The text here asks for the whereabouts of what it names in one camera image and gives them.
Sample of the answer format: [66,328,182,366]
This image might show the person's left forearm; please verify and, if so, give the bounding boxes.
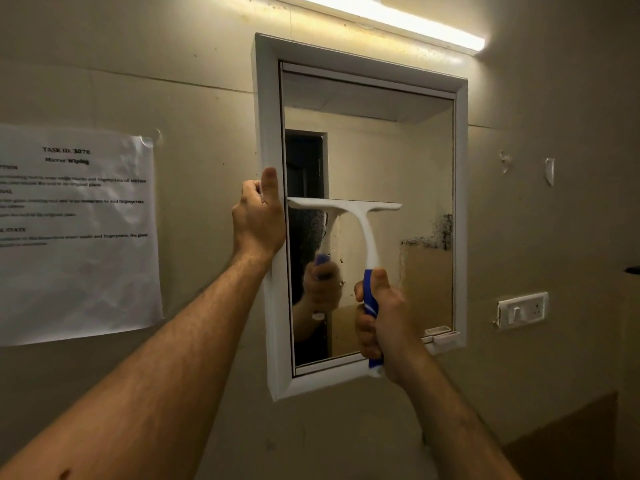
[0,249,275,480]

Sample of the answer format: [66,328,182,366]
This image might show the person's right hand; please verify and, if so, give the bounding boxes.
[354,268,426,386]

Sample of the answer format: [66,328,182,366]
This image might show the white framed wall mirror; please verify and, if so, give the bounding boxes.
[250,33,469,402]

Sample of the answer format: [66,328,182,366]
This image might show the white wall switch socket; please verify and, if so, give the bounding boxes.
[492,292,550,331]

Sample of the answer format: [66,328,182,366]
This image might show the white printed paper sheet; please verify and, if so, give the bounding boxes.
[0,124,165,348]

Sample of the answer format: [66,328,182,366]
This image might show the white blue window squeegee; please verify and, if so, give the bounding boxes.
[286,197,403,378]

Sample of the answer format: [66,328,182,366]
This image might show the white tube light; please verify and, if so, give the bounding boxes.
[270,0,486,56]

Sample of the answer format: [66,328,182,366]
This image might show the person's right forearm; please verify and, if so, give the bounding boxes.
[397,352,523,480]

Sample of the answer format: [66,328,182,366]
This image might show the person's left hand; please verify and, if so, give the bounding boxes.
[231,167,287,263]

